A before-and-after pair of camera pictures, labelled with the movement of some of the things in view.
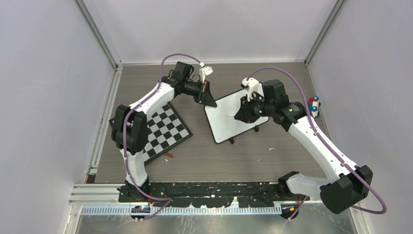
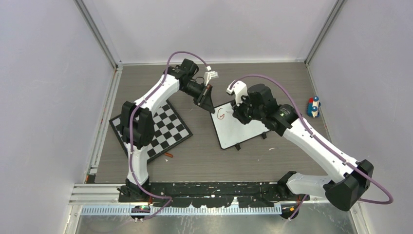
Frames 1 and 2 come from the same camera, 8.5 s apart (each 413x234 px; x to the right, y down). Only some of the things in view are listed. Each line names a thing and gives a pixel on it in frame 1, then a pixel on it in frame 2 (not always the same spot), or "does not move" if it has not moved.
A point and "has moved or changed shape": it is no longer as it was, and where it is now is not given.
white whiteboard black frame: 221,121 has moved or changed shape
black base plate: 208,194 does not move
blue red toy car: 313,105 does not move
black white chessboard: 165,130 does not move
